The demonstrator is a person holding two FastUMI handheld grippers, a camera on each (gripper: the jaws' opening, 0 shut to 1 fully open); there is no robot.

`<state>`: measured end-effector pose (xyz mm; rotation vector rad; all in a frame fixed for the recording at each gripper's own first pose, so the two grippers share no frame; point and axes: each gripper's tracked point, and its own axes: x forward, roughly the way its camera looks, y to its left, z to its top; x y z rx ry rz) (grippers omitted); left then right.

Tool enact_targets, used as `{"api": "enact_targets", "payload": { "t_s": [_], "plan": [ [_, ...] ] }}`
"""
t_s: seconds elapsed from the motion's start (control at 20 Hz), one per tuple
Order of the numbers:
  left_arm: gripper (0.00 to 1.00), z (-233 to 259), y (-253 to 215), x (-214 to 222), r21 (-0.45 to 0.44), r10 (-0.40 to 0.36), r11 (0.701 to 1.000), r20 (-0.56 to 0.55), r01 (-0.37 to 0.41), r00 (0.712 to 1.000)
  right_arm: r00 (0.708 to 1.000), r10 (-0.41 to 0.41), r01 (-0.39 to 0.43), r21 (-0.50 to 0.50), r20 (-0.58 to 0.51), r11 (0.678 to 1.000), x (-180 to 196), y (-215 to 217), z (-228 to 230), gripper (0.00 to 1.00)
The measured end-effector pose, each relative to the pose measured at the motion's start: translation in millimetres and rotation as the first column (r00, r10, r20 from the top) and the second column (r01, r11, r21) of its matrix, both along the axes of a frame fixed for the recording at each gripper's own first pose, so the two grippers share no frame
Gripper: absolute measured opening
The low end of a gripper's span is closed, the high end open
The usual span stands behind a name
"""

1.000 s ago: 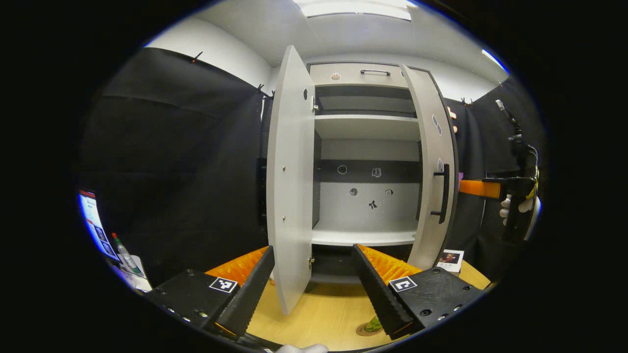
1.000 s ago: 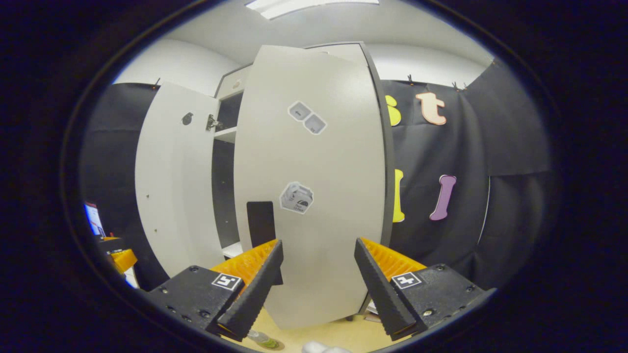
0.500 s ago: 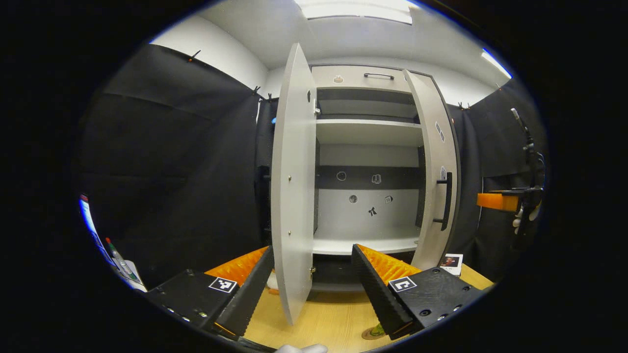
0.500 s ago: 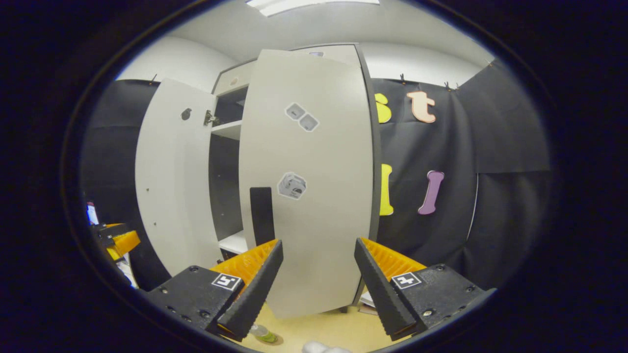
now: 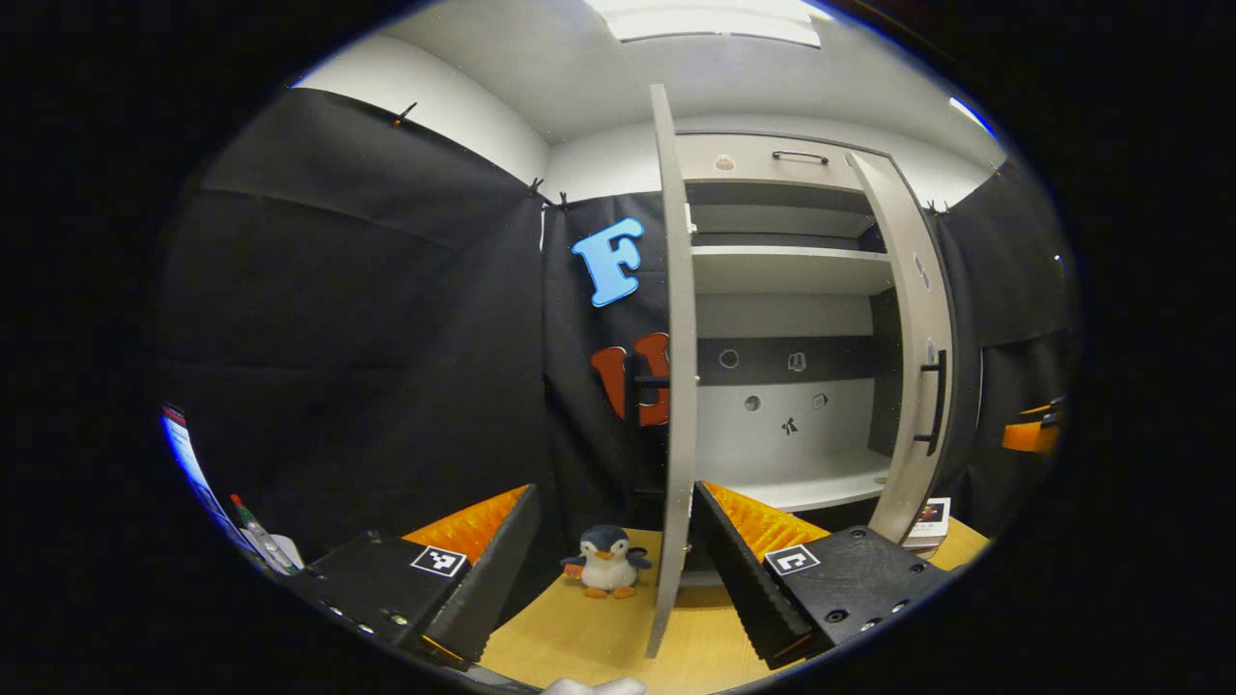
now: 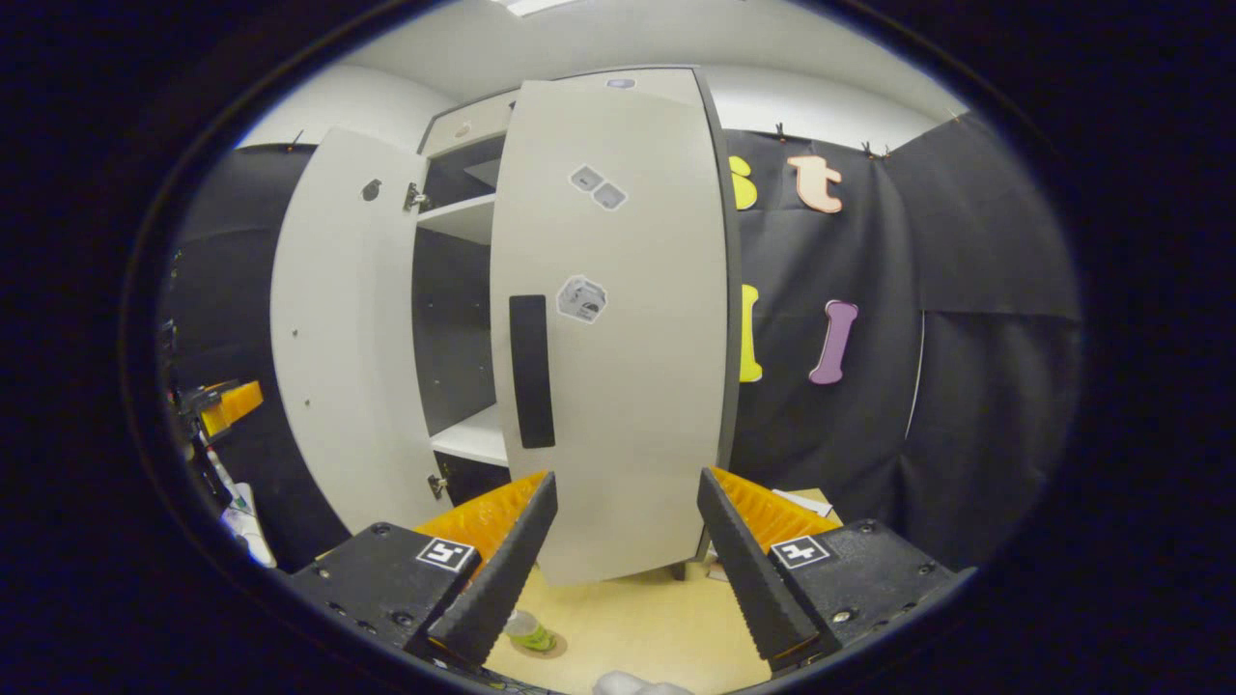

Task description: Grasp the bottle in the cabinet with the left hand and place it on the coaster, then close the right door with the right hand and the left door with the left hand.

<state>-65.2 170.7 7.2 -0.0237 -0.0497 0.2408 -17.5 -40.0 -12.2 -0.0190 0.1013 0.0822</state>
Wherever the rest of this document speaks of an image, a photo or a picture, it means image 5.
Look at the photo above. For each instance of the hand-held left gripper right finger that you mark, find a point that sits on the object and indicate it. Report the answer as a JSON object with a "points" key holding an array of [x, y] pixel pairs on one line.
{"points": [[744, 579]]}

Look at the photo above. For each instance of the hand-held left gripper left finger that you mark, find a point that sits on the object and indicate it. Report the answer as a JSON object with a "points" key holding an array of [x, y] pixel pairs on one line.
{"points": [[488, 579]]}

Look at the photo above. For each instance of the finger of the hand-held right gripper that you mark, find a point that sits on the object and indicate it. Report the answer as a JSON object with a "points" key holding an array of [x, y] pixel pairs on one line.
{"points": [[1028, 437], [1048, 408]]}

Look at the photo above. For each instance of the grey cabinet door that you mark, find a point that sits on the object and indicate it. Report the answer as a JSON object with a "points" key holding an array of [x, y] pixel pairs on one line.
{"points": [[917, 290], [681, 386]]}

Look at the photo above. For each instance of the grey cabinet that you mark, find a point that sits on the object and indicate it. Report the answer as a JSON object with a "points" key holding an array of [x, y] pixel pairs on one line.
{"points": [[772, 270]]}

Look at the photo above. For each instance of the grey cabinet drawer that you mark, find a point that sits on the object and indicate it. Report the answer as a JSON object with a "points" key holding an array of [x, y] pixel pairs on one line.
{"points": [[744, 159]]}

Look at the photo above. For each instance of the plush penguin toy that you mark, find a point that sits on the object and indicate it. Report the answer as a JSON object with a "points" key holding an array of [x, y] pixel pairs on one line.
{"points": [[606, 565]]}

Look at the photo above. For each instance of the white photo cover book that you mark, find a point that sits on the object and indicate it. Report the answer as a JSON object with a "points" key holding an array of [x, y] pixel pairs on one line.
{"points": [[929, 521]]}

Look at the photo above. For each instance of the white paper sheet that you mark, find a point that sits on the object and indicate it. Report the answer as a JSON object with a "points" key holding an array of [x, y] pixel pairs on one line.
{"points": [[288, 555]]}

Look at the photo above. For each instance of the green capped pen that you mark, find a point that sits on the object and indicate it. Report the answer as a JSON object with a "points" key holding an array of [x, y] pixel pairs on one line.
{"points": [[259, 536]]}

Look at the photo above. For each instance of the narrow ceiling light panel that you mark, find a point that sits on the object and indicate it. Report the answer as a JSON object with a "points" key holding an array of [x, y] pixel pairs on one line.
{"points": [[973, 116]]}

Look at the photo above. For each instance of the white display board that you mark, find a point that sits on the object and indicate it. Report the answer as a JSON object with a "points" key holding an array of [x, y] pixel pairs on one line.
{"points": [[193, 473]]}

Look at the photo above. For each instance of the black cloth clip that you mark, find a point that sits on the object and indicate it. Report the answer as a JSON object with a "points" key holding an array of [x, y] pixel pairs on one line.
{"points": [[406, 114]]}

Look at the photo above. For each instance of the large ceiling light panel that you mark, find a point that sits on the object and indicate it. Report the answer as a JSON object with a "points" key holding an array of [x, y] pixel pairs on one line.
{"points": [[705, 19]]}

